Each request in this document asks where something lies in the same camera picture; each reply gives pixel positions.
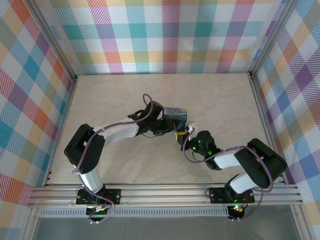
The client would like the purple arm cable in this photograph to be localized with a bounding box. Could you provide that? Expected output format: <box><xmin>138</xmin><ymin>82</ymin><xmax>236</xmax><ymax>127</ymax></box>
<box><xmin>181</xmin><ymin>129</ymin><xmax>274</xmax><ymax>222</ymax></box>
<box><xmin>72</xmin><ymin>93</ymin><xmax>154</xmax><ymax>225</ymax></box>

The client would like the starry night tin box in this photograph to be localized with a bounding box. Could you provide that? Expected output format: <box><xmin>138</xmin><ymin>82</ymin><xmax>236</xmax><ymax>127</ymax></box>
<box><xmin>163</xmin><ymin>106</ymin><xmax>189</xmax><ymax>134</ymax></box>

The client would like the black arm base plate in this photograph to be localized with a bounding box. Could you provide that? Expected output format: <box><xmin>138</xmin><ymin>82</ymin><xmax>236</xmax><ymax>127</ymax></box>
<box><xmin>208</xmin><ymin>186</ymin><xmax>256</xmax><ymax>204</ymax></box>
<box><xmin>75</xmin><ymin>188</ymin><xmax>122</xmax><ymax>206</ymax></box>

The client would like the aluminium frame leg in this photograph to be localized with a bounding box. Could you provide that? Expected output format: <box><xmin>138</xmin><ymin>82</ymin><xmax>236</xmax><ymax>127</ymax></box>
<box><xmin>289</xmin><ymin>203</ymin><xmax>310</xmax><ymax>240</ymax></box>
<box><xmin>22</xmin><ymin>207</ymin><xmax>42</xmax><ymax>240</ymax></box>

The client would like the grey slotted cable duct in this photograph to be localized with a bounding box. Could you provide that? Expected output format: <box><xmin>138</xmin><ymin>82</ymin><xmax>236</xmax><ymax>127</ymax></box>
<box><xmin>39</xmin><ymin>208</ymin><xmax>230</xmax><ymax>218</ymax></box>

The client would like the wide aluminium mounting rail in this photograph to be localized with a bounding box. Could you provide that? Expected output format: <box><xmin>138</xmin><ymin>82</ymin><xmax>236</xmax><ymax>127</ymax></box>
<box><xmin>26</xmin><ymin>183</ymin><xmax>304</xmax><ymax>209</ymax></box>

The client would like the aluminium frame corner post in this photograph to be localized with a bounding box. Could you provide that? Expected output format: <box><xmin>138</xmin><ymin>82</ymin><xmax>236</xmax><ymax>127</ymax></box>
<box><xmin>249</xmin><ymin>0</ymin><xmax>296</xmax><ymax>76</ymax></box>
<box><xmin>31</xmin><ymin>0</ymin><xmax>80</xmax><ymax>80</ymax></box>

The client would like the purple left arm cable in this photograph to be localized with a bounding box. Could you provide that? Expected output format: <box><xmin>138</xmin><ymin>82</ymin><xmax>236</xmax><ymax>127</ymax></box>
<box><xmin>72</xmin><ymin>93</ymin><xmax>154</xmax><ymax>225</ymax></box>

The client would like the aluminium frame side rail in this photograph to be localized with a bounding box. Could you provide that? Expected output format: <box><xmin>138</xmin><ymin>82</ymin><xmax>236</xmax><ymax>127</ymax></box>
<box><xmin>249</xmin><ymin>72</ymin><xmax>301</xmax><ymax>186</ymax></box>
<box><xmin>42</xmin><ymin>74</ymin><xmax>80</xmax><ymax>188</ymax></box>

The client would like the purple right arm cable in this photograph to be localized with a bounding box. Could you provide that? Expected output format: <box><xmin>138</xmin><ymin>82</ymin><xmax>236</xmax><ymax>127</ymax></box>
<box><xmin>181</xmin><ymin>129</ymin><xmax>274</xmax><ymax>222</ymax></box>

